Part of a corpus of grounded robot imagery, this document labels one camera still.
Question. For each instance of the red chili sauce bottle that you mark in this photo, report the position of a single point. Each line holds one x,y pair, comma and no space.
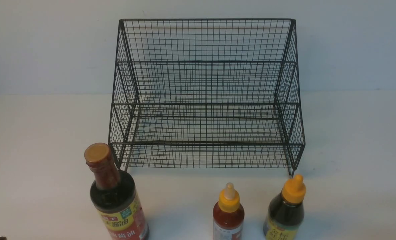
228,215

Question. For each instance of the dark sauce bottle yellow cap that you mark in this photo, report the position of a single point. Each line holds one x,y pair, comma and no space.
285,211

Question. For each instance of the large soy sauce bottle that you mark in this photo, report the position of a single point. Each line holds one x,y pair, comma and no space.
114,195

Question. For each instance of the black wire mesh shelf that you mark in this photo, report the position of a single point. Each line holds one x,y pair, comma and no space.
207,93

